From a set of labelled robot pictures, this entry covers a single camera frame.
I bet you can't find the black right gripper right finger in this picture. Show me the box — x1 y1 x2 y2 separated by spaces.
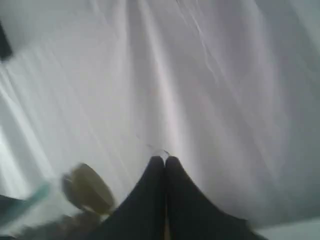
165 156 265 240

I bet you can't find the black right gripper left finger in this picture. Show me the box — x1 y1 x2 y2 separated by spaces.
86 156 166 240

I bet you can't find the clear jar with gold lid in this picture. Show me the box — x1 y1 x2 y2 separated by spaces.
0 162 117 240

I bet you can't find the white backdrop curtain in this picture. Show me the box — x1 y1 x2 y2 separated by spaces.
0 0 320 227

